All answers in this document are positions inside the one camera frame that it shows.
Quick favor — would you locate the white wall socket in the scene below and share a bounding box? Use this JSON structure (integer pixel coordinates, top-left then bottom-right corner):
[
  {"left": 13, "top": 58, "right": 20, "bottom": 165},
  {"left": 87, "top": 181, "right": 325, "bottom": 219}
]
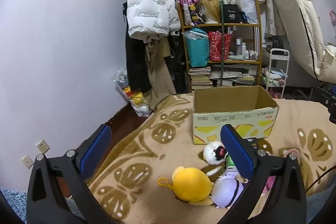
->
[
  {"left": 36, "top": 139, "right": 50, "bottom": 153},
  {"left": 21, "top": 155, "right": 34, "bottom": 169}
]

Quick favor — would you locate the white plastic bag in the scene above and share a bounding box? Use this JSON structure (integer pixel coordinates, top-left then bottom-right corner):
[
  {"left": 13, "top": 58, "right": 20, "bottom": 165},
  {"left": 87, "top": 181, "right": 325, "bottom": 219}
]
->
[{"left": 235, "top": 0, "right": 259, "bottom": 24}]

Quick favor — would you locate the pink plush toy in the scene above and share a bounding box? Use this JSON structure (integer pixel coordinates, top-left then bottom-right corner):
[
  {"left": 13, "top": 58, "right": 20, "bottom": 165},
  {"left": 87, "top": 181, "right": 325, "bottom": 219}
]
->
[{"left": 264, "top": 147, "right": 300, "bottom": 191}]

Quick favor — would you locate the blonde wig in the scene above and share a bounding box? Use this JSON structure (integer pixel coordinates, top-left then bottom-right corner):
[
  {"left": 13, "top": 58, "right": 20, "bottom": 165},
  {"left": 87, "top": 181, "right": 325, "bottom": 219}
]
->
[{"left": 200, "top": 0, "right": 222, "bottom": 24}]

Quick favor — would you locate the green pole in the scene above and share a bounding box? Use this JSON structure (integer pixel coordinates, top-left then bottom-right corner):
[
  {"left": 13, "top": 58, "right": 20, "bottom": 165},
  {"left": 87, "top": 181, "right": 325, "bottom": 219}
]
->
[{"left": 220, "top": 0, "right": 227, "bottom": 88}]

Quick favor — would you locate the stack of books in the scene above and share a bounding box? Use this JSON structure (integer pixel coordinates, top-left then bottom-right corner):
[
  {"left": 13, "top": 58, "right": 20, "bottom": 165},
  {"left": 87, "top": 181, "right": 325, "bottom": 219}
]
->
[{"left": 188, "top": 67, "right": 213, "bottom": 90}]

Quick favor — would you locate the purple round plush toy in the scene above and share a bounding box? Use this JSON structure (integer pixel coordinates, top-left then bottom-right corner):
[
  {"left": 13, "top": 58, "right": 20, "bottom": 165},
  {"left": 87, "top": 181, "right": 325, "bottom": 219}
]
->
[{"left": 211, "top": 173, "right": 248, "bottom": 209}]

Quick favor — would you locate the black box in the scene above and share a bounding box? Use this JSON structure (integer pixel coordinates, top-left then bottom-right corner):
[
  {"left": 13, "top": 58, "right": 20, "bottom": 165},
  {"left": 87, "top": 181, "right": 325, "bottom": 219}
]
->
[{"left": 223, "top": 4, "right": 242, "bottom": 24}]

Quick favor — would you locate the plastic bag of toys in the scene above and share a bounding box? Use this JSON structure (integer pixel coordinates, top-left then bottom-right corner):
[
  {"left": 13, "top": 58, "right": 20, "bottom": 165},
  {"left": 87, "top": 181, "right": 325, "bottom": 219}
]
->
[{"left": 112, "top": 69, "right": 153, "bottom": 118}]

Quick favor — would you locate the beige patterned blanket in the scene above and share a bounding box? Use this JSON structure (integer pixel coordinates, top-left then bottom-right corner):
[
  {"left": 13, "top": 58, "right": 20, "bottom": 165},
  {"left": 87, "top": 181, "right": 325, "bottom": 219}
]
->
[{"left": 87, "top": 93, "right": 336, "bottom": 224}]

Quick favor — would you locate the purple printed packet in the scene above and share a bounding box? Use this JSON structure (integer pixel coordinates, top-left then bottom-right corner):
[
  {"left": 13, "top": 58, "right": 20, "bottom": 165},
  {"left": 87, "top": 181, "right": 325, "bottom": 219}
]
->
[{"left": 178, "top": 0, "right": 205, "bottom": 25}]

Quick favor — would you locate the yellow plush toy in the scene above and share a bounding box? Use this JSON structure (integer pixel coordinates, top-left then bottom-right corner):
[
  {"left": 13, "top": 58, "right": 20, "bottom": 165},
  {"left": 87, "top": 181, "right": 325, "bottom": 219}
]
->
[{"left": 157, "top": 167, "right": 214, "bottom": 206}]

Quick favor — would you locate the dark hanging clothing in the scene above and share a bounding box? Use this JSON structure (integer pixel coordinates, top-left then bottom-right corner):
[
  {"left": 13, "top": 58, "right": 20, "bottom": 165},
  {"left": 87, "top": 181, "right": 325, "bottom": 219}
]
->
[{"left": 168, "top": 35, "right": 190, "bottom": 93}]

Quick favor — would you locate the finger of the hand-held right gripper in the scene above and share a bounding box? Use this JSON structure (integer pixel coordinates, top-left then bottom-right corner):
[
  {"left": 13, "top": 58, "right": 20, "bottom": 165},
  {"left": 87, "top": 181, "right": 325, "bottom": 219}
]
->
[{"left": 311, "top": 85, "right": 336, "bottom": 125}]

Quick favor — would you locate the pile of papers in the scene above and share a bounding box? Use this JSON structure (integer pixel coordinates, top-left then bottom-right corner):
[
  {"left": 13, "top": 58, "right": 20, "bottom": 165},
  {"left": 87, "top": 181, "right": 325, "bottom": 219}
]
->
[{"left": 210, "top": 70, "right": 256, "bottom": 86}]

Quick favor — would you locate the green tissue pack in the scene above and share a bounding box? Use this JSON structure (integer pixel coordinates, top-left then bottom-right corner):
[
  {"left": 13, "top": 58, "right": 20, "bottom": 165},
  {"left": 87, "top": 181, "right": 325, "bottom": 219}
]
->
[{"left": 226, "top": 154, "right": 238, "bottom": 172}]

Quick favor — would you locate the black cable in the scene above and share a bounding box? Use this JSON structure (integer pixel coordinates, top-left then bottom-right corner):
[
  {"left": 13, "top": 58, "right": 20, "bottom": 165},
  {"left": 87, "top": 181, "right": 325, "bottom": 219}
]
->
[{"left": 306, "top": 166, "right": 336, "bottom": 191}]

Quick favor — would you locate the wooden shelf rack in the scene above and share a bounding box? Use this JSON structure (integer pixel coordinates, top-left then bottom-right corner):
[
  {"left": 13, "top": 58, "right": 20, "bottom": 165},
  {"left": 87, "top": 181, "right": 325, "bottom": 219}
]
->
[{"left": 176, "top": 0, "right": 263, "bottom": 93}]

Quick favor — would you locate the blue rug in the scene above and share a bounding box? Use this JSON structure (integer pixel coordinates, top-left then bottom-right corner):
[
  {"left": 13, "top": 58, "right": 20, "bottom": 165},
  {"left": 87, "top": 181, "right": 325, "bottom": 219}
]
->
[{"left": 0, "top": 187, "right": 28, "bottom": 224}]

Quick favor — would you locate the teal gift bag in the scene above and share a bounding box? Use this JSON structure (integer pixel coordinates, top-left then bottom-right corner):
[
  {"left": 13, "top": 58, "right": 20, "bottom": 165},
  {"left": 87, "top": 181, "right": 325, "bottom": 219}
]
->
[{"left": 185, "top": 28, "right": 210, "bottom": 67}]

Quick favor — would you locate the red gift bag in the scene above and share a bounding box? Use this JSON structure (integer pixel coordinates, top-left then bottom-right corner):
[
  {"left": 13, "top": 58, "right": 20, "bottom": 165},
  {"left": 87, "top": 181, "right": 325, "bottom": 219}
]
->
[{"left": 208, "top": 31, "right": 233, "bottom": 62}]

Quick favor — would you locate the cream mattress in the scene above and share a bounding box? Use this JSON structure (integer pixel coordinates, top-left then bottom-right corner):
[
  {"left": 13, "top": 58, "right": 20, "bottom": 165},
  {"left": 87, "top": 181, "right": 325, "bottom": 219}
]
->
[{"left": 271, "top": 0, "right": 336, "bottom": 83}]

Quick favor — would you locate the group of white bottles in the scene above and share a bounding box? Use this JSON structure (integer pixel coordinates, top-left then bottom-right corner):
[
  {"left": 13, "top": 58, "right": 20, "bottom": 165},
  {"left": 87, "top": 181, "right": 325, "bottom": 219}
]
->
[{"left": 236, "top": 38, "right": 259, "bottom": 60}]

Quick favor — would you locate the beige coat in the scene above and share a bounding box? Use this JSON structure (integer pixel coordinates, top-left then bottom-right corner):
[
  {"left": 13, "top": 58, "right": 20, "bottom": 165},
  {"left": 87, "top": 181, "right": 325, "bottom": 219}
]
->
[{"left": 143, "top": 36, "right": 176, "bottom": 110}]

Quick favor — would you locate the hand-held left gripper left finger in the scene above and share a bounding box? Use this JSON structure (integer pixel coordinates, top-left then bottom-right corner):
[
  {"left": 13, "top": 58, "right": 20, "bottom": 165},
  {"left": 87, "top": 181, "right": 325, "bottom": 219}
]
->
[{"left": 26, "top": 123, "right": 113, "bottom": 224}]

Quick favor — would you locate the printed cardboard box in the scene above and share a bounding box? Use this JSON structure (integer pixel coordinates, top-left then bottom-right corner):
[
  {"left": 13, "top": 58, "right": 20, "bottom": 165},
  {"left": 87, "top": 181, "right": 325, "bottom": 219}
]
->
[{"left": 192, "top": 85, "right": 279, "bottom": 145}]

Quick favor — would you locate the black coat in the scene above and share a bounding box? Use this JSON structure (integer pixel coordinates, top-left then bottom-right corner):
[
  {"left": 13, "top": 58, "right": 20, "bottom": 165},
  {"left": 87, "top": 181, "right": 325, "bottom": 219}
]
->
[{"left": 123, "top": 2, "right": 151, "bottom": 93}]

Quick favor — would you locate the white trolley cart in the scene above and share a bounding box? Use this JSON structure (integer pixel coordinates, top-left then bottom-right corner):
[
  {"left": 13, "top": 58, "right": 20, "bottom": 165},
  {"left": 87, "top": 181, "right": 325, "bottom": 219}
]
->
[{"left": 261, "top": 49, "right": 290, "bottom": 98}]

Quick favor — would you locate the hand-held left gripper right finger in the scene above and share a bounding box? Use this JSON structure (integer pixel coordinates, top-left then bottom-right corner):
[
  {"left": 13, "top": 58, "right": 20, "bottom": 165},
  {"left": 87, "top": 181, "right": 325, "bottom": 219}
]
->
[{"left": 220, "top": 124, "right": 307, "bottom": 224}]

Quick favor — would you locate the white fluffy plush toy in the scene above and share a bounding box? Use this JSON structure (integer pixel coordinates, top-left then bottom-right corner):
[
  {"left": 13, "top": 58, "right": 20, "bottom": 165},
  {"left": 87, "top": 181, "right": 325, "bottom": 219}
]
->
[{"left": 203, "top": 141, "right": 228, "bottom": 164}]

